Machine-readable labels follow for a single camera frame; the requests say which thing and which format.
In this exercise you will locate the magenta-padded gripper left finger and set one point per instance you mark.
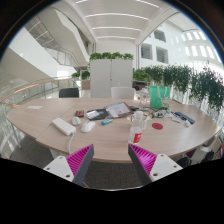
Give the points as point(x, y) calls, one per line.
point(60, 166)

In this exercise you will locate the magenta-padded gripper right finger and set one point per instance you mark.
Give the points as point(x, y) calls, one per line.
point(165, 165)

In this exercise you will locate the clear plastic water bottle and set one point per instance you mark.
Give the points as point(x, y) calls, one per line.
point(135, 133)

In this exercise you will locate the flat round red coaster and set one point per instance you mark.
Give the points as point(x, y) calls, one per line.
point(157, 126)

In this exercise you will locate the white flat packet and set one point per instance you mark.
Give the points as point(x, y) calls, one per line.
point(176, 119)

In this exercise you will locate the small clear wrapped packet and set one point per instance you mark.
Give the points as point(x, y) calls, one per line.
point(187, 123)

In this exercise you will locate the small grey-white mouse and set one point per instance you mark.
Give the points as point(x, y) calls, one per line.
point(76, 120)

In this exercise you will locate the white computer mouse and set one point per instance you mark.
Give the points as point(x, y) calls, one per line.
point(88, 126)

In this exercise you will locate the dark blue keyboard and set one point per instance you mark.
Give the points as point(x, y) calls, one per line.
point(184, 117)

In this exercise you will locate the small red-black case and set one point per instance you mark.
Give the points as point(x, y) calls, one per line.
point(79, 113)

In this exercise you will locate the black notebook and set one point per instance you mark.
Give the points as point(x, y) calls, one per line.
point(96, 114)

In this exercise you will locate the white paper sheet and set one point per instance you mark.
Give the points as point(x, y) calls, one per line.
point(34, 107)

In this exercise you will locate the small blue-green tube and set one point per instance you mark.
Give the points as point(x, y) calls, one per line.
point(107, 122)

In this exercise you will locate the green tote bag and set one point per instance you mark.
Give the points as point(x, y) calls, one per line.
point(159, 97)

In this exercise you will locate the clear glass jug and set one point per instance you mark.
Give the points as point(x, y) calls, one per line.
point(144, 97)

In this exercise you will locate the printed booklet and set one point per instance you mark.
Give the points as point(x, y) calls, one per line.
point(118, 109)

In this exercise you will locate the black chair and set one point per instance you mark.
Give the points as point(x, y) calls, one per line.
point(69, 92)

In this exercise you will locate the wooden handrail glass railing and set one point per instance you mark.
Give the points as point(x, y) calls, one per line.
point(30, 87)

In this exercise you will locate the green hedge plants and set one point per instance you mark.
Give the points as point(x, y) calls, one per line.
point(193, 81)

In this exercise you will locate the potted green plants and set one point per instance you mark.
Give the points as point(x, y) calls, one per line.
point(85, 75)

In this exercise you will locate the white cabinet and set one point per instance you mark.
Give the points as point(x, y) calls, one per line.
point(111, 78)

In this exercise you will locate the green plants on cabinet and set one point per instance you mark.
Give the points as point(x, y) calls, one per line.
point(111, 56)

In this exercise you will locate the ceiling light strips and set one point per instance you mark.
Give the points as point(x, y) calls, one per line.
point(116, 28)

